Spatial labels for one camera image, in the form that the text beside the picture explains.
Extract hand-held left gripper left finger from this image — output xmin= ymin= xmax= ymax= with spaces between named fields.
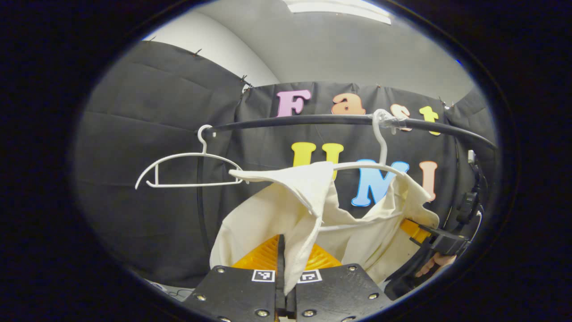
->
xmin=182 ymin=235 xmax=287 ymax=322

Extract ceiling light panel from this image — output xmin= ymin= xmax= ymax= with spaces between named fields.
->
xmin=284 ymin=0 xmax=394 ymax=25

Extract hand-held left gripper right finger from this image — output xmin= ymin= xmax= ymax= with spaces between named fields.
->
xmin=287 ymin=244 xmax=395 ymax=322

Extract black floor cable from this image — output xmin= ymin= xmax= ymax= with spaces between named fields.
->
xmin=150 ymin=281 xmax=193 ymax=301

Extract black backdrop cloth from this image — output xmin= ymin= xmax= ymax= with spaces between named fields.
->
xmin=74 ymin=40 xmax=499 ymax=287

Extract cream button shirt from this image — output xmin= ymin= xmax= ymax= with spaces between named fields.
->
xmin=209 ymin=161 xmax=441 ymax=296

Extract large white clothes hanger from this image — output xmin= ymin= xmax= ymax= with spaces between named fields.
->
xmin=318 ymin=109 xmax=405 ymax=232

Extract black clothes rack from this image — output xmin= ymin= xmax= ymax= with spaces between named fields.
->
xmin=197 ymin=114 xmax=499 ymax=264

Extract small white clothes hanger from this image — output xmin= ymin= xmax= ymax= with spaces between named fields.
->
xmin=135 ymin=124 xmax=250 ymax=189

